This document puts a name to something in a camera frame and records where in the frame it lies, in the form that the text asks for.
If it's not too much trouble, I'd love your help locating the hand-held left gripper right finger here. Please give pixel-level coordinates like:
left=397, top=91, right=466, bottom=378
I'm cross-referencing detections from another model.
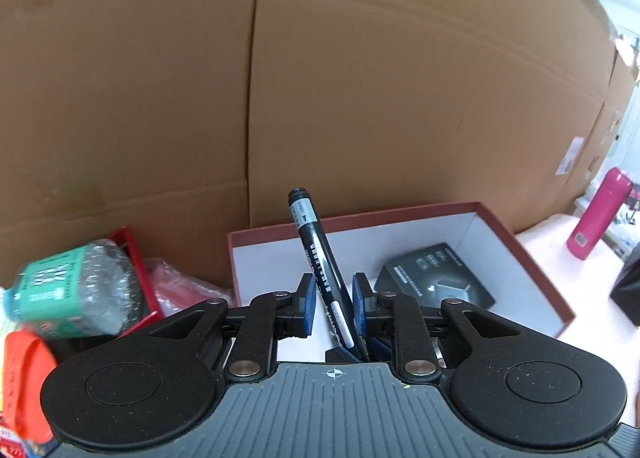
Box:
left=352, top=273, right=522, bottom=384

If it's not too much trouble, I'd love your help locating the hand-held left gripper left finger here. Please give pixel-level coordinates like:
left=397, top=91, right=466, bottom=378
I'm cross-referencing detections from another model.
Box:
left=149, top=273, right=317, bottom=384

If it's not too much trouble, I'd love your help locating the brown storage box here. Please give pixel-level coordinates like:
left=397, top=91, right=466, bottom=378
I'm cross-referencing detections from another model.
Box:
left=226, top=201, right=577, bottom=365

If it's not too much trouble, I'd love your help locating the black marker with blue cap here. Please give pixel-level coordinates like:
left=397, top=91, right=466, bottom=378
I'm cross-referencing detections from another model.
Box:
left=287, top=186, right=373, bottom=364

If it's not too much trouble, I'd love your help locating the black product box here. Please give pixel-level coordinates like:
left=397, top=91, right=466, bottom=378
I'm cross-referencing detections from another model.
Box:
left=374, top=243, right=497, bottom=310

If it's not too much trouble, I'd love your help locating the orange silicone brush glove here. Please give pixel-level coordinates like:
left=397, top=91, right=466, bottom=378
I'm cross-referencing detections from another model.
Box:
left=1, top=329, right=60, bottom=445

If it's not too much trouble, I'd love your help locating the clear plastic bag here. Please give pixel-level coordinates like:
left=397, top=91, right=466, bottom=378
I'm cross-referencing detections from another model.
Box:
left=149, top=259, right=234, bottom=315

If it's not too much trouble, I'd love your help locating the red box tray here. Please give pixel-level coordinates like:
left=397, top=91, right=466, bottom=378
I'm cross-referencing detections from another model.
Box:
left=107, top=227, right=164, bottom=325

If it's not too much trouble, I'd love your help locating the large cardboard box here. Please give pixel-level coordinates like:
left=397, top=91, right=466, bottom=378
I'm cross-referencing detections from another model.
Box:
left=247, top=0, right=621, bottom=234
left=0, top=0, right=266, bottom=291
left=575, top=50, right=639, bottom=200

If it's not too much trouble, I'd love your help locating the green label plastic bottle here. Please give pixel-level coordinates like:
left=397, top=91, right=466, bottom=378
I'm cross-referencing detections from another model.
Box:
left=0, top=238, right=147, bottom=339

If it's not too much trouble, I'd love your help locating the pink bottle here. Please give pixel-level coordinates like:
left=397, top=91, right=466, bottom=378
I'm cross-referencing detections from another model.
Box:
left=566, top=167, right=632, bottom=260

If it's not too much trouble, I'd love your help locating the black block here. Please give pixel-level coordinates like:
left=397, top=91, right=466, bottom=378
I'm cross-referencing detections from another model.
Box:
left=610, top=244, right=640, bottom=328

